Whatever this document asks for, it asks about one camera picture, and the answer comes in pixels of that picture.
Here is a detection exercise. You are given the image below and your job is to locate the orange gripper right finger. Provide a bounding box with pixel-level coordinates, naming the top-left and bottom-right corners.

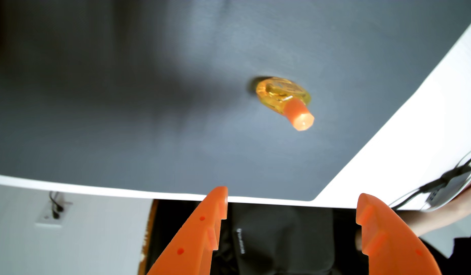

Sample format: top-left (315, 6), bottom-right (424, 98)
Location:
top-left (355, 193), bottom-right (442, 275)

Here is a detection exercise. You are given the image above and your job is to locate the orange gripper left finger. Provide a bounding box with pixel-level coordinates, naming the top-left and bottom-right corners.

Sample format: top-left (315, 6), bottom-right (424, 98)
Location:
top-left (148, 186), bottom-right (229, 275)

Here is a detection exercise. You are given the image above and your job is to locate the yellow eyedrops bottle orange cap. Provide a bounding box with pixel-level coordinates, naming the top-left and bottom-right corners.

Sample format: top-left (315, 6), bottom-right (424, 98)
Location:
top-left (255, 77), bottom-right (315, 131)

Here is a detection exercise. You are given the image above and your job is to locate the brown wooden leg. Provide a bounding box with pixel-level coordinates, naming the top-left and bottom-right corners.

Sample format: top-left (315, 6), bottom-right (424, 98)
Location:
top-left (138, 199), bottom-right (160, 275)

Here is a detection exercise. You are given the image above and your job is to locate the black fabric bag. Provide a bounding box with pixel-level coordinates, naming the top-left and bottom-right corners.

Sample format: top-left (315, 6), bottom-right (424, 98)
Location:
top-left (212, 202), bottom-right (369, 275)

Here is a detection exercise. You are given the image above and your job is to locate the grey textured mat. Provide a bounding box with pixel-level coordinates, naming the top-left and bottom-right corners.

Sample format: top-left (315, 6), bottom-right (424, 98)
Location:
top-left (0, 0), bottom-right (471, 202)

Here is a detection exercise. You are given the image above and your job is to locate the black plug in outlet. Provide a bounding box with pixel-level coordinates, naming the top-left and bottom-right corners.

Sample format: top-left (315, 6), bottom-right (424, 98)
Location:
top-left (49, 191), bottom-right (65, 221)

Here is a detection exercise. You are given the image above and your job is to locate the black cable with plug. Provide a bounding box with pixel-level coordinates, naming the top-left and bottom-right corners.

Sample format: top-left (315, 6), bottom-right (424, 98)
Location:
top-left (390, 151), bottom-right (471, 211)

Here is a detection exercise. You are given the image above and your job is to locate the white wall outlet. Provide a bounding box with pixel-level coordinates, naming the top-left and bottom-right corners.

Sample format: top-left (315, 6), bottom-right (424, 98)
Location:
top-left (34, 191), bottom-right (74, 228)

